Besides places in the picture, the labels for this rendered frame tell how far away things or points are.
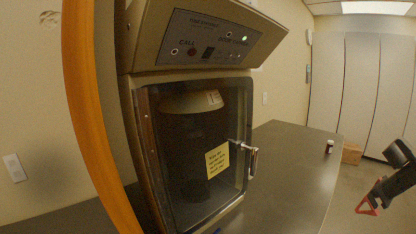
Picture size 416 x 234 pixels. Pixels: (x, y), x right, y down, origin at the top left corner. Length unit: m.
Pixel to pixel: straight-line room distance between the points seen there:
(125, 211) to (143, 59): 0.19
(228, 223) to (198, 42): 0.52
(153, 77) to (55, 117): 0.51
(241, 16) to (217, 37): 0.05
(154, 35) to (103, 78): 0.50
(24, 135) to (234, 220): 0.82
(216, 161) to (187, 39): 0.27
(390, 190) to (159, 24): 0.60
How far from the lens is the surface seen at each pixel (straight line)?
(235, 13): 0.25
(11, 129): 0.77
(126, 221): 0.22
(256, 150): 0.42
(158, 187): 0.31
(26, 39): 0.74
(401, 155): 0.51
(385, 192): 0.55
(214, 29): 0.24
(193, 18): 0.21
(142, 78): 0.26
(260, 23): 0.30
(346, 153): 3.05
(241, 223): 0.57
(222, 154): 0.39
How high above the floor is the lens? 1.40
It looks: 16 degrees down
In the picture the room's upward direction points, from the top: 2 degrees counter-clockwise
